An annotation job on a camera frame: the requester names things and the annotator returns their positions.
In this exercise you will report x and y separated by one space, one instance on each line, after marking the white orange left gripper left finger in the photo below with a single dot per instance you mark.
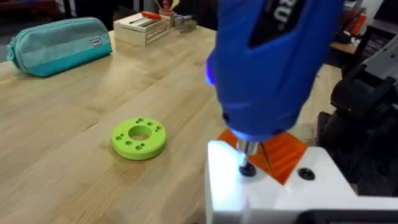
224 174

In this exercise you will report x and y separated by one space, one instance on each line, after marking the white orange left gripper right finger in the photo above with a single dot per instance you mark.
311 193

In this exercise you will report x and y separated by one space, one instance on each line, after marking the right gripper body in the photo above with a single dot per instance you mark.
360 130

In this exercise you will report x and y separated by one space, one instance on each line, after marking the small black screw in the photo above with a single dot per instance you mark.
247 170

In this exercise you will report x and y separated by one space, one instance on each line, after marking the green disc with holes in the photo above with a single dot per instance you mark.
139 138

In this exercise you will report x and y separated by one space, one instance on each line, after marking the red and orange boxes heap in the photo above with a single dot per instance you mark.
354 21

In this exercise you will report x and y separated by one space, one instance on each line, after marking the grey and green tape roll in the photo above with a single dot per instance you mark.
186 22

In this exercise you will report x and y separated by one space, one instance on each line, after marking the pale wooden box with tools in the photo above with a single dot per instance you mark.
141 29

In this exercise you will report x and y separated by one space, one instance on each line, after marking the brown cup with pens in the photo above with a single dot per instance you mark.
167 11

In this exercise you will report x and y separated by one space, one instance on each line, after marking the teal soft zip bag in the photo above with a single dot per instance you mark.
59 46

